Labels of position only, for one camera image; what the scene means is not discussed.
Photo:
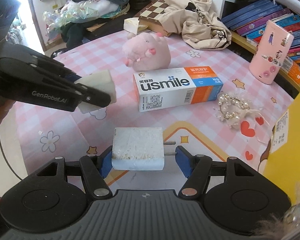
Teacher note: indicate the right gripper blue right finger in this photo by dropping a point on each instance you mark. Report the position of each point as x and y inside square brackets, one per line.
[196, 169]

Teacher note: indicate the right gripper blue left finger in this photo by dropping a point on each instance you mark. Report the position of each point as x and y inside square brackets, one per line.
[94, 172]

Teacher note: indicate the white power adapter plug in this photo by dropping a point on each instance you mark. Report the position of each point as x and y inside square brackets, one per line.
[139, 149]

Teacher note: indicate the white pearl bracelet bow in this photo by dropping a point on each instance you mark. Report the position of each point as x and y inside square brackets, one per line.
[234, 108]

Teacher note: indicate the white foam sponge block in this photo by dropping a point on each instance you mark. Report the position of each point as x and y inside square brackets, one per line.
[101, 81]

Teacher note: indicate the white usmile toothpaste box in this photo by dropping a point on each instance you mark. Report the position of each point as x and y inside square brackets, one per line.
[173, 87]

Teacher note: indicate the pink plush pig toy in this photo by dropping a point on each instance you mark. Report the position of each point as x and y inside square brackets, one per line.
[147, 51]

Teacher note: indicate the yellow cardboard box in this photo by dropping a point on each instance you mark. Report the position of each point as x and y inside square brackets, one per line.
[282, 166]

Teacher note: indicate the orange white box on shelf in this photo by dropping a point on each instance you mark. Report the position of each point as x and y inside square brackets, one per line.
[292, 69]

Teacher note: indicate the wooden chessboard box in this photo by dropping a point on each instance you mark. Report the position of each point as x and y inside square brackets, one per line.
[150, 15]

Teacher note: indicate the pink sticker-covered cylinder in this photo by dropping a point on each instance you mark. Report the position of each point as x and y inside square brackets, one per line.
[271, 52]

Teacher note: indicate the beige crumpled cloth bag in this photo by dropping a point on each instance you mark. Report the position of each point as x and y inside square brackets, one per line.
[197, 23]

